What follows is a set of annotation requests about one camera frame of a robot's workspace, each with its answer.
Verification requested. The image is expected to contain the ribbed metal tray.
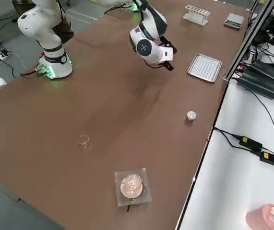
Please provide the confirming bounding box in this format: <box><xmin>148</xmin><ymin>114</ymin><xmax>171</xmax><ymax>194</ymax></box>
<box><xmin>187</xmin><ymin>53</ymin><xmax>223</xmax><ymax>84</ymax></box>

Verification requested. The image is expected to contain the small glass beaker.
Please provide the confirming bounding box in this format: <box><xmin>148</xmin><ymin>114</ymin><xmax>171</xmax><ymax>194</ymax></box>
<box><xmin>77</xmin><ymin>134</ymin><xmax>91</xmax><ymax>150</ymax></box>

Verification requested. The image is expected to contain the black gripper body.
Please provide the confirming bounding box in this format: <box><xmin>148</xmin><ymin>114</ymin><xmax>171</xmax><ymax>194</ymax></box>
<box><xmin>162</xmin><ymin>60</ymin><xmax>176</xmax><ymax>72</ymax></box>

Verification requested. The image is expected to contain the aluminium frame post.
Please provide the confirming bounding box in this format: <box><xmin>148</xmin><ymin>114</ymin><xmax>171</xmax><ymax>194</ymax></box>
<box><xmin>223</xmin><ymin>0</ymin><xmax>274</xmax><ymax>81</ymax></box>

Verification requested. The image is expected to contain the white test tube rack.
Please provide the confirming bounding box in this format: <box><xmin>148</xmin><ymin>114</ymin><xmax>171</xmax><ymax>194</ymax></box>
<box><xmin>182</xmin><ymin>4</ymin><xmax>211</xmax><ymax>27</ymax></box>

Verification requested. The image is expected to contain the silver digital scale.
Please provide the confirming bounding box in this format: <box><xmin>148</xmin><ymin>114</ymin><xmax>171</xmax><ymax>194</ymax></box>
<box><xmin>224</xmin><ymin>13</ymin><xmax>245</xmax><ymax>30</ymax></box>

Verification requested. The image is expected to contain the black ribbed power supply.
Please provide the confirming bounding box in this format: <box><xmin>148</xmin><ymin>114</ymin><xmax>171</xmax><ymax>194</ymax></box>
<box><xmin>237</xmin><ymin>70</ymin><xmax>274</xmax><ymax>101</ymax></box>
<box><xmin>246</xmin><ymin>59</ymin><xmax>274</xmax><ymax>83</ymax></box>

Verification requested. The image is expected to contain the white floor power strip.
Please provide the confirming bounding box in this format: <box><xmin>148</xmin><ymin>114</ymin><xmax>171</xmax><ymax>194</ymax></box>
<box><xmin>0</xmin><ymin>53</ymin><xmax>10</xmax><ymax>67</ymax></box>

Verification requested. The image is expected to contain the small white cup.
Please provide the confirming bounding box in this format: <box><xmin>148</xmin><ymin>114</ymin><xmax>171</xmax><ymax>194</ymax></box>
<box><xmin>186</xmin><ymin>110</ymin><xmax>198</xmax><ymax>122</ymax></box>

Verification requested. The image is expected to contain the round glass flask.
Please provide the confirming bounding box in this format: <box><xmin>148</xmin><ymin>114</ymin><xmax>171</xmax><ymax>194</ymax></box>
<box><xmin>119</xmin><ymin>173</ymin><xmax>145</xmax><ymax>199</ymax></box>

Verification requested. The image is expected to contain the black tripod stand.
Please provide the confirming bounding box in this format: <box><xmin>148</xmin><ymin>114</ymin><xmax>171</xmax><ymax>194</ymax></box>
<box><xmin>114</xmin><ymin>167</ymin><xmax>153</xmax><ymax>213</ymax></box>

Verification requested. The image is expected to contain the pink plastic pitcher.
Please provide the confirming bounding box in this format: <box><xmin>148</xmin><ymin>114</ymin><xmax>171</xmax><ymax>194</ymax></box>
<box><xmin>245</xmin><ymin>203</ymin><xmax>274</xmax><ymax>230</ymax></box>

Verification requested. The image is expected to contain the black adapter yellow label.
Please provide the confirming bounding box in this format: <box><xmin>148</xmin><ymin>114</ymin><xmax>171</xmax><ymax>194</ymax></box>
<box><xmin>238</xmin><ymin>135</ymin><xmax>263</xmax><ymax>152</ymax></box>
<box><xmin>259</xmin><ymin>150</ymin><xmax>274</xmax><ymax>168</ymax></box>

